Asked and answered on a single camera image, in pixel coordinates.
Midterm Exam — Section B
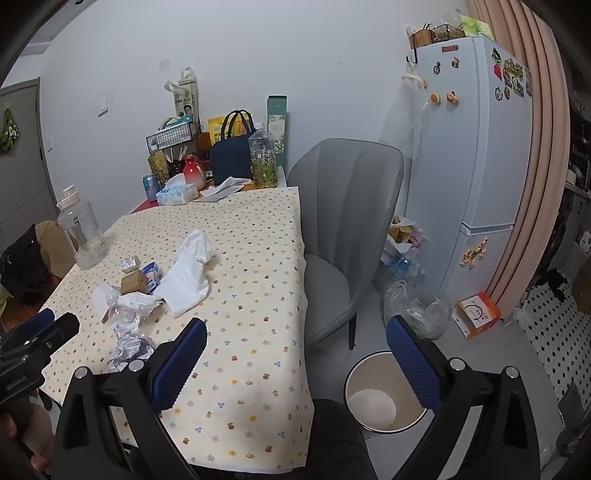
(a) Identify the plain cardboard box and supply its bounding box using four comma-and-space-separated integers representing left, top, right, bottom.
571, 265, 591, 315

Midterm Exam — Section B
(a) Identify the blue tissue packet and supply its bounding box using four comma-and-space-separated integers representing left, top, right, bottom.
141, 261, 163, 289

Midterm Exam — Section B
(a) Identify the grey upholstered chair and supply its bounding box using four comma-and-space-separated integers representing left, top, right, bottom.
286, 138, 406, 350

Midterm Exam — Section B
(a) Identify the white paper bag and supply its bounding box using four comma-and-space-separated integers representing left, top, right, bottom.
165, 67, 200, 125

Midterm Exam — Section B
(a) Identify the white plastic wrapper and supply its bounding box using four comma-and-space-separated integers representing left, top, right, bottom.
90, 284, 162, 324

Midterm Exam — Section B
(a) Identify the small yellow tea bottle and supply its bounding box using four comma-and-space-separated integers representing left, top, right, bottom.
148, 151, 171, 185

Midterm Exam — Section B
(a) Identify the white crumpled cloth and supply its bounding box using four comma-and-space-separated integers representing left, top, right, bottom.
212, 178, 252, 195

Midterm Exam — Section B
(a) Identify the green card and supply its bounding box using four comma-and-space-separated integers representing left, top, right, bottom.
459, 15, 495, 40

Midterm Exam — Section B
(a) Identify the floral patterned tablecloth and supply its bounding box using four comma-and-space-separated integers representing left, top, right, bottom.
41, 187, 315, 474

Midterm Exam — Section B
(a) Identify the full plastic bag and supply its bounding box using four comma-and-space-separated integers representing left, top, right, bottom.
381, 216, 428, 278

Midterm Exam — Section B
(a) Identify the white tissue paper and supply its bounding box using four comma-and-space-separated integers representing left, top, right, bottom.
152, 230, 213, 317

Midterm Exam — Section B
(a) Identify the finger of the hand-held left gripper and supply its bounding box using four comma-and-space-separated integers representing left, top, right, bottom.
13, 308, 56, 339
41, 312, 81, 348

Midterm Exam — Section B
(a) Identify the yellow snack packet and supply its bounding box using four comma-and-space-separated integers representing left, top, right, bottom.
207, 115, 256, 144

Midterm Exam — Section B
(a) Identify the gold fridge magnet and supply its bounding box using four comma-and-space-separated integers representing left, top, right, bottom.
461, 237, 490, 268

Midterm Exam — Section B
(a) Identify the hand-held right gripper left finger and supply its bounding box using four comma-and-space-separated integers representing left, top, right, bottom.
51, 318, 208, 480

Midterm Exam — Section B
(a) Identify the red white ceramic vase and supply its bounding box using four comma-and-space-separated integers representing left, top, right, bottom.
182, 154, 206, 190

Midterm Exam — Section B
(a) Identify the green hanging cloth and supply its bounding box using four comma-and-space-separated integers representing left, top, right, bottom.
0, 107, 21, 152

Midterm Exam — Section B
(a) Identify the grey door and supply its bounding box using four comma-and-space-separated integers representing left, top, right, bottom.
0, 78, 58, 234

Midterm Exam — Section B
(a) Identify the person's left hand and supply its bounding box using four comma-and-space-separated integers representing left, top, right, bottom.
0, 390, 54, 472

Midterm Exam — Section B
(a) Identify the clear plastic bag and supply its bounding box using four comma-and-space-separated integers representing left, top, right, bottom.
382, 281, 452, 340

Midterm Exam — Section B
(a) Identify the cluttered shelf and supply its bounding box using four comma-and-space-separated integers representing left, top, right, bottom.
564, 92, 591, 199

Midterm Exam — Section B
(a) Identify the silver foil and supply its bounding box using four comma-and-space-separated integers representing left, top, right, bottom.
107, 318, 155, 372

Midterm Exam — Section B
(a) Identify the white refrigerator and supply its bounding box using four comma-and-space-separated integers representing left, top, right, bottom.
406, 34, 534, 301

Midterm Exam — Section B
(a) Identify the tall green box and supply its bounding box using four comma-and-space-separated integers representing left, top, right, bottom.
267, 95, 289, 169

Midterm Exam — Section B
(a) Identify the cluster of fridge magnets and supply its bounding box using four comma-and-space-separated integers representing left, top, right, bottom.
431, 45, 533, 106

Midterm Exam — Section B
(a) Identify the black seat cushion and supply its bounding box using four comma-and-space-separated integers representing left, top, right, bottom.
295, 399, 377, 480

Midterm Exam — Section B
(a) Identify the dark wire basket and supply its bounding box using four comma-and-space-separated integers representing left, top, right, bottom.
429, 23, 466, 41

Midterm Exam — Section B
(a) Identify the small brown cardboard box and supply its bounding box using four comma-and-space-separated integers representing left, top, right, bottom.
121, 270, 151, 295

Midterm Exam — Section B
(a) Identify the black bag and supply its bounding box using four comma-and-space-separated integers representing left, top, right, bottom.
0, 224, 51, 301

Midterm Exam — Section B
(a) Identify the blue white tissue box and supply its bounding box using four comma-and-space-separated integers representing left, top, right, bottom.
156, 179, 199, 206

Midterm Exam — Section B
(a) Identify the orange white cardboard box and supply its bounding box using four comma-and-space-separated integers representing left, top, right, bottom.
451, 293, 502, 340

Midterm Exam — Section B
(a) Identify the large clear tea bottle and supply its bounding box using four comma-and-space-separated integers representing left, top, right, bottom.
248, 122, 279, 189

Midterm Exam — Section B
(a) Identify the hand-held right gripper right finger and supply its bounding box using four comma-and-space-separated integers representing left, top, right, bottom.
386, 315, 541, 480

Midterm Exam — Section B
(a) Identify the white hanging bag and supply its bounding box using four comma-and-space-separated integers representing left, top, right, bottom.
379, 65, 428, 160

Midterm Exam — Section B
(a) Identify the black wire basket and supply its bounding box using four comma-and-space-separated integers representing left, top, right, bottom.
146, 124, 195, 153

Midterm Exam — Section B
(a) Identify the white trash bin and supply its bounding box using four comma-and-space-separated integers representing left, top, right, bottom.
344, 351, 437, 435

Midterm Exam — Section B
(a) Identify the navy lunch bag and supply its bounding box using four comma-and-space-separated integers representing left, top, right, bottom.
210, 110, 257, 183

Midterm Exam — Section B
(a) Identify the black utensil holder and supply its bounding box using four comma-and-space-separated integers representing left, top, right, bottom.
171, 145, 190, 175

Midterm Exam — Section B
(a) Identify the clear plastic water jug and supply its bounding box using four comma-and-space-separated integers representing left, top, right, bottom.
56, 185, 109, 271

